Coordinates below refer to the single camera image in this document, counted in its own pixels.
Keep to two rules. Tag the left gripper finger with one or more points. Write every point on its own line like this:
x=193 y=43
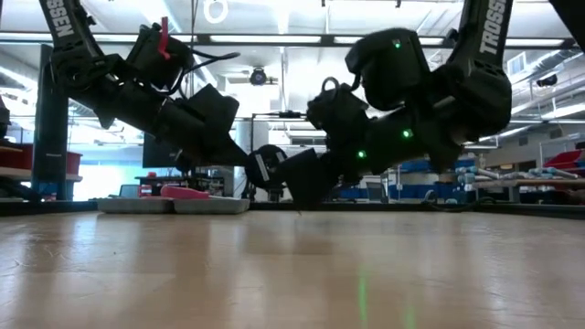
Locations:
x=233 y=157
x=185 y=163

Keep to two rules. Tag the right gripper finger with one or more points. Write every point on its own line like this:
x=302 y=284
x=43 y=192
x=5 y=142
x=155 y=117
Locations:
x=313 y=178

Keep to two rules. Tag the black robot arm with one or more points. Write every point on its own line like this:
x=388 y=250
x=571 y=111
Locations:
x=275 y=195

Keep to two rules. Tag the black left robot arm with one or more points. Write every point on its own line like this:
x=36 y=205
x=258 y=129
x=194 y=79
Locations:
x=82 y=68

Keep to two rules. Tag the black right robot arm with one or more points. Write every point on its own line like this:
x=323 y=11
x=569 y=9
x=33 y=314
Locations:
x=480 y=91

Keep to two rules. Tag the black computer monitor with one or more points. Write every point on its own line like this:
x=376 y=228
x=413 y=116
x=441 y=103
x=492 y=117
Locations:
x=155 y=155

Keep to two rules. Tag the blue storage bin row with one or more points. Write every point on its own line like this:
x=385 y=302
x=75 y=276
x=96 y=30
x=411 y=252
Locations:
x=411 y=191
x=468 y=163

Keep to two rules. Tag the grey chair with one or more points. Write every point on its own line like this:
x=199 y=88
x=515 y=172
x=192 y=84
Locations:
x=375 y=192

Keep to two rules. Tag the grey plastic tool case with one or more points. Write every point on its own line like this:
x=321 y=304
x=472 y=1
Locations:
x=137 y=206

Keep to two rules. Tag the red ribbon tag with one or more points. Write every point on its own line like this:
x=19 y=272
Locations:
x=163 y=39

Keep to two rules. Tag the red storage bin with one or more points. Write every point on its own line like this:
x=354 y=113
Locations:
x=74 y=163
x=16 y=157

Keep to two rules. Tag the pale blue padded tubes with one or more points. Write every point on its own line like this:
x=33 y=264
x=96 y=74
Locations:
x=516 y=174

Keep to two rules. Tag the wooden workbench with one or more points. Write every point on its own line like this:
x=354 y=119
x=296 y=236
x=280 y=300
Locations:
x=525 y=183

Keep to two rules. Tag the red bag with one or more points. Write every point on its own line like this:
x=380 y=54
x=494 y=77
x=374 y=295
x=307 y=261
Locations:
x=566 y=160

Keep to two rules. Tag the wooden shelf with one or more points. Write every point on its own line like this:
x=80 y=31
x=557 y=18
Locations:
x=13 y=173

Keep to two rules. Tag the black metal rig frame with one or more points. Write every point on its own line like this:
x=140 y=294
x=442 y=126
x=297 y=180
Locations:
x=254 y=132

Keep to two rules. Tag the black overhead camera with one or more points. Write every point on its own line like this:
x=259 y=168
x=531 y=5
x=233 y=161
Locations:
x=258 y=77

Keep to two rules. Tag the black ceiling camera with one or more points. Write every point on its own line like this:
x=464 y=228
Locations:
x=547 y=80

